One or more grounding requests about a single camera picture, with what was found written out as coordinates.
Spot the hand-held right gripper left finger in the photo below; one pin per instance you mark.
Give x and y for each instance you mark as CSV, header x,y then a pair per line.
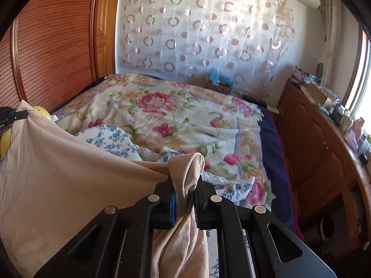
x,y
172,205

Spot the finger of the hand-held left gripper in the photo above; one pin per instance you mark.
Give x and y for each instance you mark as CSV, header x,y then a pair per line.
x,y
13,114

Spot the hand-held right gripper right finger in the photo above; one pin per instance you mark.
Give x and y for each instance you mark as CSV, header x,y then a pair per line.
x,y
203,205

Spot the beige printed t-shirt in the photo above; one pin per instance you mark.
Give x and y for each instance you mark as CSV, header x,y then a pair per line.
x,y
72,185

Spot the yellow cloth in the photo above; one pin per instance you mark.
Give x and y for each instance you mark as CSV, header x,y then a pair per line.
x,y
5,142

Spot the wooden slatted wardrobe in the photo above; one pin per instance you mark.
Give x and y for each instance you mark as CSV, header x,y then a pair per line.
x,y
58,49

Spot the blue floral white cloth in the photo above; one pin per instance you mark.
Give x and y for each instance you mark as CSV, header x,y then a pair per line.
x,y
116,142

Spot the pink floral blanket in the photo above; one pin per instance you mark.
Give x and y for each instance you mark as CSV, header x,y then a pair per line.
x,y
174,113

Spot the cardboard box with blue packs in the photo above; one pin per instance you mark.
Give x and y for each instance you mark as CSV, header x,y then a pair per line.
x,y
218,81

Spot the long wooden cabinet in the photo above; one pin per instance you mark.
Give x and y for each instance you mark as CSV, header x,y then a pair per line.
x,y
313,144

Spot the open cardboard box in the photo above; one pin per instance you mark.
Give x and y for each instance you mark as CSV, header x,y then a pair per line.
x,y
316,94

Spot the stack of folded cloths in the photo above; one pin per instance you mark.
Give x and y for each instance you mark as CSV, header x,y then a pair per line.
x,y
301,75

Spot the small black charger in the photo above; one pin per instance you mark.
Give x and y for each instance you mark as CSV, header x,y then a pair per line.
x,y
364,158

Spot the pink bottle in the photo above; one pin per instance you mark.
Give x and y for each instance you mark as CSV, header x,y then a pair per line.
x,y
358,127

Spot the white bottle with green cap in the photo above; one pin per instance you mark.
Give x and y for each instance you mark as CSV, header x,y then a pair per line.
x,y
365,144

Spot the dark oval hand fan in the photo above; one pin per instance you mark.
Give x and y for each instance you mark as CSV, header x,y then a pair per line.
x,y
320,69

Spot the sheer circle-patterned curtain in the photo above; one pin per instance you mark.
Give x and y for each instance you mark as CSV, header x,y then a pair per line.
x,y
203,26

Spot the wooden framed window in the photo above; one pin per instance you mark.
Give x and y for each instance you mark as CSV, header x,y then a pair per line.
x,y
358,72

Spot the white window curtain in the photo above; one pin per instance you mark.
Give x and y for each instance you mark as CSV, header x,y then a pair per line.
x,y
333,34

